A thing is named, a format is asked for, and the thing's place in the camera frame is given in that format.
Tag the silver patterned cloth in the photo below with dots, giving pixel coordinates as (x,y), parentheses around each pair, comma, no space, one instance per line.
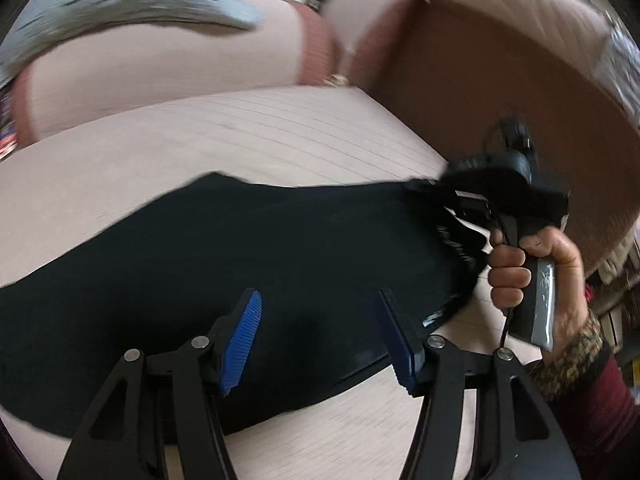
(622,60)

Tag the grey speckled blanket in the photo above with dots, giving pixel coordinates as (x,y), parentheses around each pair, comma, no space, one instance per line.
(115,0)

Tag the large pink pillow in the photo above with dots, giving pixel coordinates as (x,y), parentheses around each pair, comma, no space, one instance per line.
(165,80)

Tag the brown bed headboard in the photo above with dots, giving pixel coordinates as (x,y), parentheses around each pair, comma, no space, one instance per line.
(480,80)

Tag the black pants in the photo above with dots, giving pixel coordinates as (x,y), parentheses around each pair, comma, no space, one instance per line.
(200,270)

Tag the person's right hand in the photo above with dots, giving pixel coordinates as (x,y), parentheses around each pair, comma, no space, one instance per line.
(565,280)

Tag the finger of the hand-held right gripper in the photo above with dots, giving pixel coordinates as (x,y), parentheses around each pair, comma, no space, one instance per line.
(462,220)

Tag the brown ribbed pillow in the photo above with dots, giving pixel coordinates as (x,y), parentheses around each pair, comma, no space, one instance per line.
(316,45)

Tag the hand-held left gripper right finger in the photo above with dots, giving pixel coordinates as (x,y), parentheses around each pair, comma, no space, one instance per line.
(401,347)

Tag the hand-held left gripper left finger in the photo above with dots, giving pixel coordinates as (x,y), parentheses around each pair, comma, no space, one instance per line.
(242,342)

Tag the small pink pillow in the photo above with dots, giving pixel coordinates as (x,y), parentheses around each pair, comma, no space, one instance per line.
(362,10)

